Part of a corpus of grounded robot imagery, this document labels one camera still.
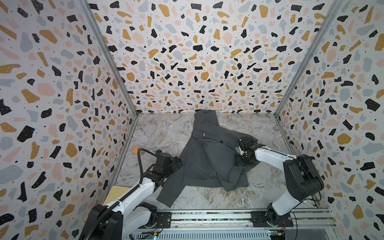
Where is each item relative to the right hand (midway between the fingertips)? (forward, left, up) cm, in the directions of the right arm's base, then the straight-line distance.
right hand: (238, 159), depth 94 cm
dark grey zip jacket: (-2, +19, +2) cm, 19 cm away
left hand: (-5, +38, +6) cm, 39 cm away
